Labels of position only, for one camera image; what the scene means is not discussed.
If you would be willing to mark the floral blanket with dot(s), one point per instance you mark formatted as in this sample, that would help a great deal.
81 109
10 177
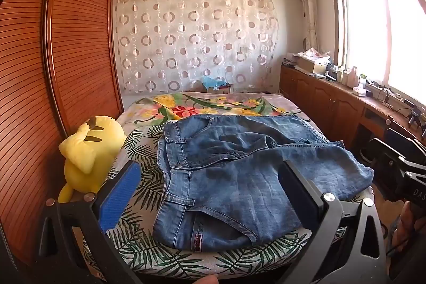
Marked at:
186 107

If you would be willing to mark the wooden louvered wardrobe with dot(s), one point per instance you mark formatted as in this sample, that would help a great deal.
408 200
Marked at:
66 37

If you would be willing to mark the yellow plush toy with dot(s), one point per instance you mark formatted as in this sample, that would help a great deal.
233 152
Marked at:
83 154

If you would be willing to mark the person's left hand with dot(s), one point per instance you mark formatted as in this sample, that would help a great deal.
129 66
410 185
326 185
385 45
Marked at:
208 280

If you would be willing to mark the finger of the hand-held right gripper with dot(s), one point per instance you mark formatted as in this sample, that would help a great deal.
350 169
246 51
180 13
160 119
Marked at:
404 137
387 152

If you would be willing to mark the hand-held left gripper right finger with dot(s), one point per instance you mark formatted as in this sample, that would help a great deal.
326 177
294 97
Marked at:
299 200

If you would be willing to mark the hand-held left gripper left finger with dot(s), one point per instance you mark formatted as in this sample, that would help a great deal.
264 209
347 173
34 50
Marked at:
118 196

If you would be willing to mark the circle patterned sheer curtain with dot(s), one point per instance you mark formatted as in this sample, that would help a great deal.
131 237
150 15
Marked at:
193 37

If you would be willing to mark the white crumpled paper bag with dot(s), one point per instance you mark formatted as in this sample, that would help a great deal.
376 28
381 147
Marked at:
314 54

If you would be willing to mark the brown cardboard box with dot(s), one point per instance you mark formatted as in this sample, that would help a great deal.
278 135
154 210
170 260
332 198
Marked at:
309 66

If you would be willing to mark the green capped bottle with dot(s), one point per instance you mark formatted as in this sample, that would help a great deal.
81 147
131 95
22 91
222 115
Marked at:
362 81

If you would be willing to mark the white power strip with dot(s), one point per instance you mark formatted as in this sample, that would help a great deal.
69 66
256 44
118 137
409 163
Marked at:
382 89

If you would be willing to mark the wooden framed window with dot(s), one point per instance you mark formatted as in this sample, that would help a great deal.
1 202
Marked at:
376 31

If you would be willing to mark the blue denim pants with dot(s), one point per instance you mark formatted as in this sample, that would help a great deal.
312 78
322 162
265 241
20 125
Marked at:
233 171

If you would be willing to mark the beige window curtain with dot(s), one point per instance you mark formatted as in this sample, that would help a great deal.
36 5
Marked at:
308 4

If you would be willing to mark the long wooden cabinet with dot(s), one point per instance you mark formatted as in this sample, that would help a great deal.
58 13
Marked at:
319 101

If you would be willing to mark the person's right hand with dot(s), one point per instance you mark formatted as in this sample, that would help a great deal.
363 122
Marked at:
407 220

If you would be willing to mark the small black tripod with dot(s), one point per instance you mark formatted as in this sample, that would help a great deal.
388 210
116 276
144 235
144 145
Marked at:
415 114

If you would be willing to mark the cardboard box with blue bag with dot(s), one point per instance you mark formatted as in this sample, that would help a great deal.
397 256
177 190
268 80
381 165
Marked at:
216 86

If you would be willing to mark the white tissue box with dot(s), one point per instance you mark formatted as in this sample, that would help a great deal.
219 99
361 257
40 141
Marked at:
359 92

